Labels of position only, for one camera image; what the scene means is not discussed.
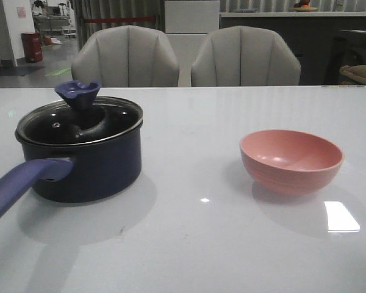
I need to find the dark counter with white top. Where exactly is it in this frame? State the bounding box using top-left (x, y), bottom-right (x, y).
top-left (220, 12), bottom-right (366, 85)

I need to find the red barrier belt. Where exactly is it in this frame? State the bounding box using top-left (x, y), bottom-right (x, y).
top-left (82, 15), bottom-right (157, 24)

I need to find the pink bowl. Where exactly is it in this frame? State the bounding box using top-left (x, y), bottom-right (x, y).
top-left (240, 129), bottom-right (344, 195)

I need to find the right grey upholstered chair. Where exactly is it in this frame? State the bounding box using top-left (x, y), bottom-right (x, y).
top-left (191, 26), bottom-right (301, 87)

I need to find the glass lid with blue knob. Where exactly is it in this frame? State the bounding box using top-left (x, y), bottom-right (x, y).
top-left (16, 80), bottom-right (143, 147)

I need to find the left grey upholstered chair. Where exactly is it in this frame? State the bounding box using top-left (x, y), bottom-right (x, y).
top-left (71, 25), bottom-right (179, 87)

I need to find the dark blue saucepan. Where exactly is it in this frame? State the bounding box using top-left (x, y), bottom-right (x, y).
top-left (0, 122), bottom-right (143, 218)

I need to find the beige cushion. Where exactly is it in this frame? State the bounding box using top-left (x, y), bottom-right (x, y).
top-left (339, 65), bottom-right (366, 85)

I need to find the white cabinet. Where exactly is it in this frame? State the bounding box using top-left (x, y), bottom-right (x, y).
top-left (164, 1), bottom-right (220, 87)

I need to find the red bin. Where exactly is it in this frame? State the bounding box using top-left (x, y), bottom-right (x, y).
top-left (21, 32), bottom-right (43, 63)

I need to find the grey upholstered chair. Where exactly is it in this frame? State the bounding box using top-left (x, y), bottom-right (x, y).
top-left (71, 25), bottom-right (179, 87)
top-left (191, 26), bottom-right (301, 87)

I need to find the fruit plate on counter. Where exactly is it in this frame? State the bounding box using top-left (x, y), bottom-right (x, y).
top-left (292, 0), bottom-right (318, 12)

